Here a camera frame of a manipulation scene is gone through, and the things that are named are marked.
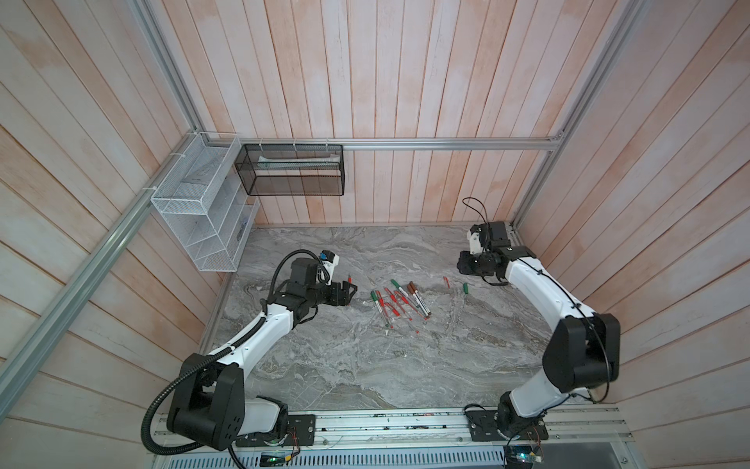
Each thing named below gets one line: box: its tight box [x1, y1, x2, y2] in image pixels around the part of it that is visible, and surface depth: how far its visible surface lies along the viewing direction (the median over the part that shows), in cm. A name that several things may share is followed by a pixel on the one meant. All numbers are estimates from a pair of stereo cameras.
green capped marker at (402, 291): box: [389, 278, 423, 314], surface depth 101 cm
